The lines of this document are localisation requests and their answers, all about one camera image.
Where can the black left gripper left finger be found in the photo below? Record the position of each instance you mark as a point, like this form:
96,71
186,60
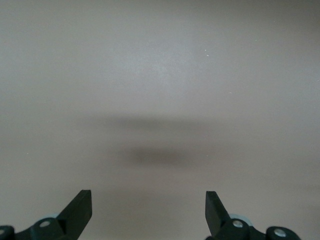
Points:
72,217

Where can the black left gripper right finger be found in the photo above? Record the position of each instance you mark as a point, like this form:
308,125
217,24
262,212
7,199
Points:
217,217

